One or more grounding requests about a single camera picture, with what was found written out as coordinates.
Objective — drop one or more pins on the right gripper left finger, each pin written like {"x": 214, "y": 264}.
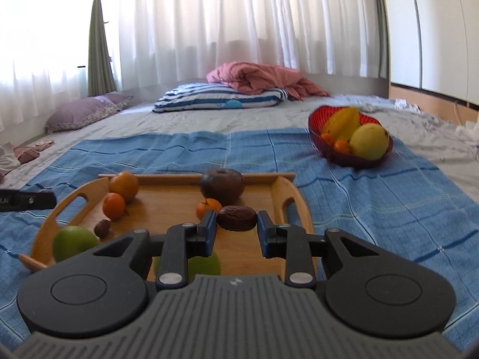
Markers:
{"x": 179, "y": 244}

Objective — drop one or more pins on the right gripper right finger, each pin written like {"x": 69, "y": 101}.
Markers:
{"x": 291, "y": 243}

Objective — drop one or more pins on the green apple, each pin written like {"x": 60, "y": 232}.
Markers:
{"x": 72, "y": 240}
{"x": 197, "y": 265}

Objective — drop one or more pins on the small orange mandarin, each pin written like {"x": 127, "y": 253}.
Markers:
{"x": 205, "y": 205}

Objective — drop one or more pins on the red date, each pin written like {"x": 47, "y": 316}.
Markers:
{"x": 237, "y": 218}
{"x": 102, "y": 228}

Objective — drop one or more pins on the dark purple mangosteen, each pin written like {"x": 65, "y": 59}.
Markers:
{"x": 223, "y": 185}

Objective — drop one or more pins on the large pale orange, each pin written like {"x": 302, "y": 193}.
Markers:
{"x": 126, "y": 184}

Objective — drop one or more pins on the pile of clothes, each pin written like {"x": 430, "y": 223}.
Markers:
{"x": 13, "y": 157}

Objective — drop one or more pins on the wooden serving tray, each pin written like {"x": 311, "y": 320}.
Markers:
{"x": 164, "y": 200}

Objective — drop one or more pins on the small orange in bowl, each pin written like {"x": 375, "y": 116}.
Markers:
{"x": 342, "y": 146}

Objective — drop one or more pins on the purple pillow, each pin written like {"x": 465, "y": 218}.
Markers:
{"x": 86, "y": 111}

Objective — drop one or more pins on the blue checked blanket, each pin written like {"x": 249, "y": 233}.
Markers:
{"x": 407, "y": 205}

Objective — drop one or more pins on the red fruit bowl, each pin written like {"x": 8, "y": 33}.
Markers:
{"x": 324, "y": 142}

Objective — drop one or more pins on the yellow starfruit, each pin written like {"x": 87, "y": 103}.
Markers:
{"x": 343, "y": 123}

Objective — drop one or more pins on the yellow mango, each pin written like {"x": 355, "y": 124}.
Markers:
{"x": 369, "y": 142}

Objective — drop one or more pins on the blue white striped pillow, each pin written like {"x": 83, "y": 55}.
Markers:
{"x": 201, "y": 96}

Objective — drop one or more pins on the green drape curtain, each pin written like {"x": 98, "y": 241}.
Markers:
{"x": 100, "y": 79}

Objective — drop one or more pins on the pink crumpled quilt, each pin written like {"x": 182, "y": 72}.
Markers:
{"x": 254, "y": 78}

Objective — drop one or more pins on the grey bed sheet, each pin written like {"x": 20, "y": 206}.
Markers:
{"x": 141, "y": 119}

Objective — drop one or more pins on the white crumpled cloth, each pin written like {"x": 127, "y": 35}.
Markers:
{"x": 438, "y": 129}

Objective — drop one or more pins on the white sheer curtain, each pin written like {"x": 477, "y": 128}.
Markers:
{"x": 45, "y": 43}

